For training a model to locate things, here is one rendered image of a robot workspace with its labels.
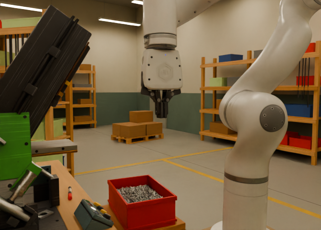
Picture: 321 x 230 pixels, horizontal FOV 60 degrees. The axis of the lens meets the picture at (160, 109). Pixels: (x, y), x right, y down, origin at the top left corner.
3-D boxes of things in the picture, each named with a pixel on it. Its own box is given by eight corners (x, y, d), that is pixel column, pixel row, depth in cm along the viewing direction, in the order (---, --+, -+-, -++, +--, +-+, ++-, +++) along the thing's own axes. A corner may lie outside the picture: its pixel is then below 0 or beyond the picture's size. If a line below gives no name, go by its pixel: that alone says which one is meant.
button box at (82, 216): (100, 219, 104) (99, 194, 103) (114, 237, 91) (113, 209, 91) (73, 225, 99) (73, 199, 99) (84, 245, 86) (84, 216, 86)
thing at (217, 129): (314, 166, 493) (318, 39, 478) (198, 140, 742) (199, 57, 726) (328, 161, 524) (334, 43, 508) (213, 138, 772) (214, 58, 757)
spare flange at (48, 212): (47, 211, 103) (47, 209, 102) (54, 213, 100) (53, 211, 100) (33, 217, 98) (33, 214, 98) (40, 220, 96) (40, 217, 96)
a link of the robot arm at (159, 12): (142, 41, 75) (144, 32, 66) (141, -9, 74) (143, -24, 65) (173, 41, 76) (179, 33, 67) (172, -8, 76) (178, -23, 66)
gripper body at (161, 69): (146, 41, 65) (147, 89, 65) (185, 44, 69) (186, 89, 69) (136, 47, 72) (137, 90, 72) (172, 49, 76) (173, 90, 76)
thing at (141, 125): (145, 135, 831) (145, 110, 826) (163, 138, 772) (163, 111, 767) (111, 139, 751) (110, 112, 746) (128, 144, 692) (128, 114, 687)
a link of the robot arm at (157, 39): (148, 32, 65) (148, 45, 65) (182, 34, 68) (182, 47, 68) (137, 39, 73) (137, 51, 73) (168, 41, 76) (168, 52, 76)
